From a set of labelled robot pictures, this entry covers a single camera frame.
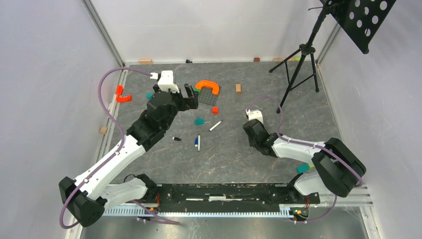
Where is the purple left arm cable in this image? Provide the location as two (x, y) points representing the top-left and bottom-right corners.
(58, 67), (182, 230)

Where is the orange arch block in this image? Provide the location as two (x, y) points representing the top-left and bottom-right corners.
(195, 80), (220, 95)

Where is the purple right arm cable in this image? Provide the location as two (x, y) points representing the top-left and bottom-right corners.
(252, 95), (364, 225)

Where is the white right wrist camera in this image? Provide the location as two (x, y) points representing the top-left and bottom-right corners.
(245, 109), (264, 124)

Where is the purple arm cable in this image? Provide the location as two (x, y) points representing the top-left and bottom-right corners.
(252, 95), (364, 225)
(58, 67), (182, 230)

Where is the teal block near right arm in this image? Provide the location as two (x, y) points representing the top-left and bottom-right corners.
(296, 164), (314, 174)

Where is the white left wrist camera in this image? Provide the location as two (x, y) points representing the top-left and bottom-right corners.
(157, 70), (180, 93)

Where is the black perforated plate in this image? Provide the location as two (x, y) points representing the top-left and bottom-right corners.
(324, 0), (396, 54)

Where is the wooden block left rail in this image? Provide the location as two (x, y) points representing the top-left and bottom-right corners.
(100, 126), (107, 135)

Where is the blue cable duct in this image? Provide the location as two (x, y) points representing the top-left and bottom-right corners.
(103, 204), (301, 219)

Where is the orange block upright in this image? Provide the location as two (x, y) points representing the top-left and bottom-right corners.
(115, 85), (123, 96)

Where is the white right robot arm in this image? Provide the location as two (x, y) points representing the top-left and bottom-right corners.
(243, 119), (366, 203)

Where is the wooden block back wall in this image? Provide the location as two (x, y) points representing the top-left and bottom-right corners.
(138, 59), (153, 65)

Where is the aluminium corner post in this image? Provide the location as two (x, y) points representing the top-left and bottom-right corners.
(82, 0), (125, 67)

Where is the orange curved block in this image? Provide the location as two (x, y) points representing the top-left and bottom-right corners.
(116, 95), (132, 103)

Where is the teal cube near pen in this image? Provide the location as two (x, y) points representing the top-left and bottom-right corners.
(194, 118), (205, 125)

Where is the wooden block back right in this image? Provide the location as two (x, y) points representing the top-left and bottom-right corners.
(272, 57), (296, 62)

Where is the grey lego baseplate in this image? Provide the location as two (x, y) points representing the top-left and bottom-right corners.
(198, 87), (219, 106)

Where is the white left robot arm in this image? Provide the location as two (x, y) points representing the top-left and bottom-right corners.
(59, 84), (199, 229)

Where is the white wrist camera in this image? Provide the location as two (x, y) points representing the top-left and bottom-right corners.
(157, 70), (180, 93)
(245, 109), (264, 124)

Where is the black tripod stand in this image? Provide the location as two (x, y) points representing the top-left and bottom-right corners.
(269, 0), (331, 114)

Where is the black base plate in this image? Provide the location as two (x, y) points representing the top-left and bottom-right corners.
(138, 183), (320, 213)

